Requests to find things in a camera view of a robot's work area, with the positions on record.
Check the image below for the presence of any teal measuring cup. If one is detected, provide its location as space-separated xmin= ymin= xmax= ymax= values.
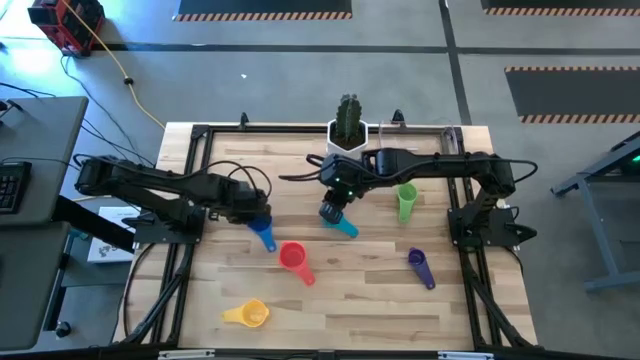
xmin=322 ymin=215 xmax=360 ymax=240

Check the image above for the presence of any blue measuring cup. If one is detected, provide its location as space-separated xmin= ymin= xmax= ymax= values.
xmin=247 ymin=214 xmax=278 ymax=253

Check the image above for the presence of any red measuring cup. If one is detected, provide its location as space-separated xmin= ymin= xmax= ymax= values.
xmin=278 ymin=240 xmax=317 ymax=287

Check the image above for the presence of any green measuring cup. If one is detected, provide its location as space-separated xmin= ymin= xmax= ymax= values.
xmin=396 ymin=182 xmax=419 ymax=224

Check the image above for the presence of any purple measuring cup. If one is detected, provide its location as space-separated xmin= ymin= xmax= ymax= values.
xmin=407 ymin=247 xmax=437 ymax=291

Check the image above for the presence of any yellow measuring cup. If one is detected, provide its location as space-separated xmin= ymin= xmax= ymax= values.
xmin=222 ymin=297 xmax=271 ymax=329

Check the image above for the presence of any clear plastic basket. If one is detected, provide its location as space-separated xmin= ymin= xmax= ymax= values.
xmin=378 ymin=121 xmax=459 ymax=154

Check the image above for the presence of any white hexagonal plant pot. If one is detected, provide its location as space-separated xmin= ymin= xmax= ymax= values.
xmin=326 ymin=118 xmax=370 ymax=160

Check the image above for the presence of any green cactus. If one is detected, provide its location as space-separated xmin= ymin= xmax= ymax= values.
xmin=335 ymin=93 xmax=363 ymax=144

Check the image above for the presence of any white printed paper sheet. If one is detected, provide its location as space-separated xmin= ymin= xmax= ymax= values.
xmin=87 ymin=205 xmax=142 ymax=265

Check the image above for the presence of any black desk support bar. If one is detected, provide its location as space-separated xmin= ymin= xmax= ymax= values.
xmin=52 ymin=194 xmax=136 ymax=254

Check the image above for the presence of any black hazard-striped floor mat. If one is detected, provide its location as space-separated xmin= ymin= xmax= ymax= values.
xmin=504 ymin=65 xmax=640 ymax=125
xmin=173 ymin=0 xmax=354 ymax=22
xmin=480 ymin=0 xmax=640 ymax=16

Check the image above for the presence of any grey desk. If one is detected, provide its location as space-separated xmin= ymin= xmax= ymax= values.
xmin=0 ymin=96 xmax=89 ymax=351

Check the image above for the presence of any black keyboard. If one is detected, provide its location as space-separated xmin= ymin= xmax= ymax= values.
xmin=0 ymin=160 xmax=32 ymax=215

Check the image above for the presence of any red and black tool case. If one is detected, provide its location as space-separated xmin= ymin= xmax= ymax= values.
xmin=28 ymin=0 xmax=106 ymax=56

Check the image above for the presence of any black aluminium rig frame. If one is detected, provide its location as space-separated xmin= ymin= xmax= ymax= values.
xmin=117 ymin=122 xmax=539 ymax=351

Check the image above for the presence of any silver metal bracket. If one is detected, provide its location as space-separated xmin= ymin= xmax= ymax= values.
xmin=158 ymin=349 xmax=216 ymax=360
xmin=438 ymin=351 xmax=495 ymax=360

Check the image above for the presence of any yellow extension cable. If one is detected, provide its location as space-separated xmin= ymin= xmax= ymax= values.
xmin=59 ymin=0 xmax=166 ymax=130

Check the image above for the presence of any grey metal table frame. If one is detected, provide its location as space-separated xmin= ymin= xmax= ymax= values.
xmin=549 ymin=130 xmax=640 ymax=294

